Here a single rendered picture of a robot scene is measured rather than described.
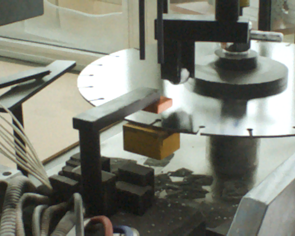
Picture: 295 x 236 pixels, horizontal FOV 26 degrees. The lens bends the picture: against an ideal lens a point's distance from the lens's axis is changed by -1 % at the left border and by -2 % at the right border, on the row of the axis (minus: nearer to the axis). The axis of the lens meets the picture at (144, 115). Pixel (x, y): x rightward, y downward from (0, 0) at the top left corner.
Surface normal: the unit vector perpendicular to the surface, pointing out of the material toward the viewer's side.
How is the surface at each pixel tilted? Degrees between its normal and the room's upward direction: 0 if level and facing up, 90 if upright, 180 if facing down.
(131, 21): 90
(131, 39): 90
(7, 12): 90
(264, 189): 0
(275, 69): 5
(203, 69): 5
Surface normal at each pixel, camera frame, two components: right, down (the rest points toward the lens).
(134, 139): -0.58, 0.29
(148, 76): -0.01, -0.94
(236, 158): -0.01, 0.35
